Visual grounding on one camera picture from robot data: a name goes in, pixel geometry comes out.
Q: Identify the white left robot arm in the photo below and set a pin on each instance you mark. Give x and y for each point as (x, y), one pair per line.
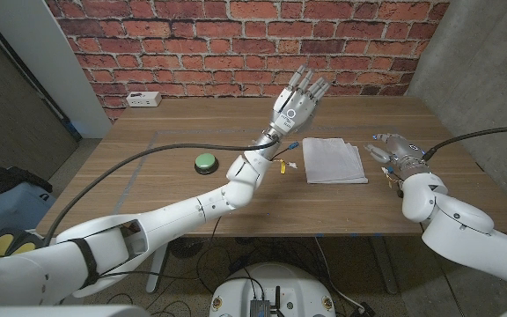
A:
(170, 220)

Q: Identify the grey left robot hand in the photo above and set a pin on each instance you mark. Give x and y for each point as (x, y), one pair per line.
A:
(295, 110)

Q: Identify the green push button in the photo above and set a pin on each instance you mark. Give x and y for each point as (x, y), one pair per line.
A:
(205, 161)

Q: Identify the small grey electronics box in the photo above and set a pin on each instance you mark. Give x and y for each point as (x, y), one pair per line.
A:
(260, 308)

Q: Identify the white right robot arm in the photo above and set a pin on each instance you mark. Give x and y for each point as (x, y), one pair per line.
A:
(465, 233)

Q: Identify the white power strip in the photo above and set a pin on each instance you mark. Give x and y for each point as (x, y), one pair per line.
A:
(143, 99)

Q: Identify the black floor fan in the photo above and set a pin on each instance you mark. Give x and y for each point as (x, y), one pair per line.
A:
(185, 247)

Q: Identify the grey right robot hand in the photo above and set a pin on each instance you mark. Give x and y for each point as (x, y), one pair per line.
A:
(401, 152)

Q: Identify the yellow foot pedal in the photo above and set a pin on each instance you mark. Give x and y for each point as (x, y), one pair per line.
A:
(24, 246)
(0, 244)

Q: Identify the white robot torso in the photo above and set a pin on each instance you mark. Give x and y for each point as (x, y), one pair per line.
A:
(297, 286)

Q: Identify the white handkerchief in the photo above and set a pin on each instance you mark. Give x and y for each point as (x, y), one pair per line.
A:
(332, 160)

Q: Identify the grey table leg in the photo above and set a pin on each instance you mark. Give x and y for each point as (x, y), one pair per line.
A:
(385, 264)

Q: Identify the red brick print backdrop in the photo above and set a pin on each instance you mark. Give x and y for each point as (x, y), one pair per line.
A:
(236, 48)

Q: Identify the white table leg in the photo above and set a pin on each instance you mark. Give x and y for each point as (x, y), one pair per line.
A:
(154, 277)

